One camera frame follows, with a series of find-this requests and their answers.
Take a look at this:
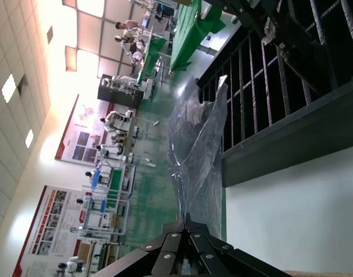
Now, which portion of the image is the black slotted divider container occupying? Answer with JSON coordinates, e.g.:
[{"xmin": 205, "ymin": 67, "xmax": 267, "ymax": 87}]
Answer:
[{"xmin": 193, "ymin": 0, "xmax": 353, "ymax": 189}]

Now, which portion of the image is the black cabinet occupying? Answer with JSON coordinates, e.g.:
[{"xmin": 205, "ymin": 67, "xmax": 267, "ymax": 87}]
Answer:
[{"xmin": 96, "ymin": 73, "xmax": 144, "ymax": 110}]

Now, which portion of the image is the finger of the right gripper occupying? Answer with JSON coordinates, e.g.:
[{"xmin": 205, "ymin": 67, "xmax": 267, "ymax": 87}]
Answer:
[{"xmin": 247, "ymin": 0, "xmax": 283, "ymax": 23}]

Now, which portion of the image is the white tube frame workbench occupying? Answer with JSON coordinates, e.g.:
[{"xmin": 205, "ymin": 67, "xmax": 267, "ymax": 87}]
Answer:
[{"xmin": 77, "ymin": 239, "xmax": 128, "ymax": 277}]

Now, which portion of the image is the white rack with blue tray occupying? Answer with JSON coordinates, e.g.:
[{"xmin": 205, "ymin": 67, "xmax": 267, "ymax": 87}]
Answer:
[{"xmin": 89, "ymin": 160, "xmax": 136, "ymax": 199}]

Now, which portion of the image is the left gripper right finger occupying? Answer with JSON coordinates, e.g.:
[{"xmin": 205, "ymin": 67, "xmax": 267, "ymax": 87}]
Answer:
[{"xmin": 186, "ymin": 213, "xmax": 287, "ymax": 277}]

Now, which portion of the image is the white humanoid robot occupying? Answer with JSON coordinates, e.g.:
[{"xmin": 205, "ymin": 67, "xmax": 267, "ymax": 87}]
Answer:
[
  {"xmin": 101, "ymin": 110, "xmax": 134, "ymax": 133},
  {"xmin": 114, "ymin": 30, "xmax": 144, "ymax": 63},
  {"xmin": 76, "ymin": 197, "xmax": 92, "ymax": 213},
  {"xmin": 84, "ymin": 170, "xmax": 101, "ymax": 187},
  {"xmin": 95, "ymin": 143, "xmax": 125, "ymax": 161},
  {"xmin": 57, "ymin": 255, "xmax": 85, "ymax": 277},
  {"xmin": 102, "ymin": 74, "xmax": 138, "ymax": 95},
  {"xmin": 69, "ymin": 224, "xmax": 87, "ymax": 241}
]

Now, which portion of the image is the ceiling light panel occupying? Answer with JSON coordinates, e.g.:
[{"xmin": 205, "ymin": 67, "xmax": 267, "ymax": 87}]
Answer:
[
  {"xmin": 1, "ymin": 73, "xmax": 17, "ymax": 104},
  {"xmin": 24, "ymin": 129, "xmax": 35, "ymax": 148}
]

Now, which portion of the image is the white shelf rack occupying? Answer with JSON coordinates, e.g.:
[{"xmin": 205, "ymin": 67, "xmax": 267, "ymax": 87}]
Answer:
[{"xmin": 81, "ymin": 192, "xmax": 130, "ymax": 237}]

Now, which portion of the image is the person in pink shirt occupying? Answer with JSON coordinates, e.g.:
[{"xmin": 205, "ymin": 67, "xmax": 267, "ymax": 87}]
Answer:
[{"xmin": 114, "ymin": 19, "xmax": 138, "ymax": 33}]

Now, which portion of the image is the grey antistatic bag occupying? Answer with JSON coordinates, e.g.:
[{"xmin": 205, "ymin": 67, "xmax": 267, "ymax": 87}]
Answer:
[{"xmin": 166, "ymin": 74, "xmax": 229, "ymax": 242}]

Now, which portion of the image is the wall poster with photo row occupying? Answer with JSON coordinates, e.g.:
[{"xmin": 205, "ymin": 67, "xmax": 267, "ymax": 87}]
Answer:
[{"xmin": 12, "ymin": 185, "xmax": 89, "ymax": 277}]

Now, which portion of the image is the white table with pole legs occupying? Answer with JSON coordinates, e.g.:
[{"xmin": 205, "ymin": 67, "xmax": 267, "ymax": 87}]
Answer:
[{"xmin": 126, "ymin": 114, "xmax": 160, "ymax": 169}]

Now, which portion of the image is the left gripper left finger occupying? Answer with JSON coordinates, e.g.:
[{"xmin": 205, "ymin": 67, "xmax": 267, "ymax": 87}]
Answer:
[{"xmin": 91, "ymin": 215, "xmax": 186, "ymax": 277}]

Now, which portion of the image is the small green cloth table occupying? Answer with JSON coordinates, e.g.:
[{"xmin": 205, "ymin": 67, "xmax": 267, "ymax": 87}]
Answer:
[{"xmin": 135, "ymin": 37, "xmax": 168, "ymax": 86}]

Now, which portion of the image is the large green cloth table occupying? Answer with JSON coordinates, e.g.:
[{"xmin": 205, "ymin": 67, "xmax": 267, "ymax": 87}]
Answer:
[{"xmin": 169, "ymin": 0, "xmax": 226, "ymax": 72}]

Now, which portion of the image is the wall poster with four photos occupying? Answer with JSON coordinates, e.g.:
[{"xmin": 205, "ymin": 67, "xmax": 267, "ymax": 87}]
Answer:
[{"xmin": 54, "ymin": 93, "xmax": 109, "ymax": 165}]

